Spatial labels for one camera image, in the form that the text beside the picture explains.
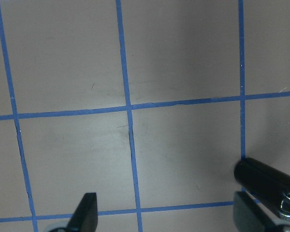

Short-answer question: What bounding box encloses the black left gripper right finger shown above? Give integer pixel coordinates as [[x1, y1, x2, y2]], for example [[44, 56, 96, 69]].
[[233, 191, 290, 232]]

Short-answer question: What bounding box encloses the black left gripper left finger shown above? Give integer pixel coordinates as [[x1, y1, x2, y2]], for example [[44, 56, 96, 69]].
[[50, 192, 98, 232]]

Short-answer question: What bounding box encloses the dark glass wine bottle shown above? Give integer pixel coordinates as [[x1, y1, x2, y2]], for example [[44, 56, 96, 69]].
[[233, 158, 290, 220]]

